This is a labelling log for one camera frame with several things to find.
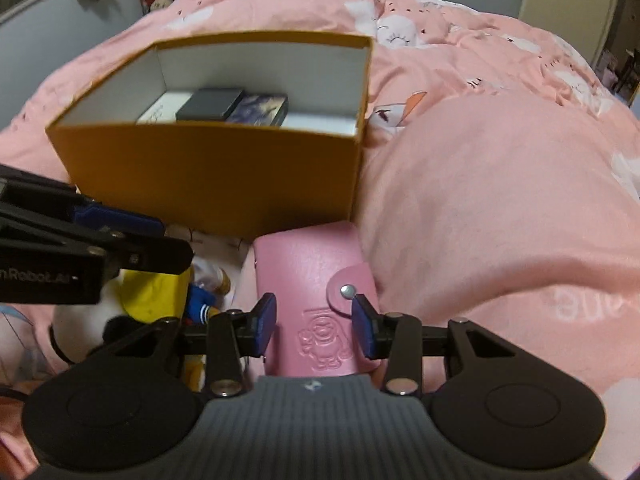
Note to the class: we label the white long glasses case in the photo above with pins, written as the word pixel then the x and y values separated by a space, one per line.
pixel 160 110

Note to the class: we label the small duck plush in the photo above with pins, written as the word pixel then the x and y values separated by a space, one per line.
pixel 202 305

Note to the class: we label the black box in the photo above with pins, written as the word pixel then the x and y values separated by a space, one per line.
pixel 210 102

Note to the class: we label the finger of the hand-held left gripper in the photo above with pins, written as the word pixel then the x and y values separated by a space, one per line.
pixel 120 220
pixel 155 255

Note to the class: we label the grey photo card box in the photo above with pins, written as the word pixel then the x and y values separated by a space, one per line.
pixel 260 109

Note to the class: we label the pink leather card holder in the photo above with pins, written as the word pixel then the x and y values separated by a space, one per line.
pixel 305 270

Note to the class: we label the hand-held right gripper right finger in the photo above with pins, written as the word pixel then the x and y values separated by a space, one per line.
pixel 365 327

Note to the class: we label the dark wooden chair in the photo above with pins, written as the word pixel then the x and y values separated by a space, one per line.
pixel 631 72

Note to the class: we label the pink printed duvet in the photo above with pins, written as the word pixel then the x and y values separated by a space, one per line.
pixel 475 185

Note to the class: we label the yellow plush toy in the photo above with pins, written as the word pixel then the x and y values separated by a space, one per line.
pixel 192 372

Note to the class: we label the white door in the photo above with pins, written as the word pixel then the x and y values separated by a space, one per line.
pixel 565 10

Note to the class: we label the white plush toy pink stripes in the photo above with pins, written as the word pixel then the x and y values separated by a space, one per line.
pixel 75 325

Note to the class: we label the orange cardboard box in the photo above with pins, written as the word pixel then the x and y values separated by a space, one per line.
pixel 210 175

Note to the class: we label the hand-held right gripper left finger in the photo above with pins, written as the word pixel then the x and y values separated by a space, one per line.
pixel 262 327

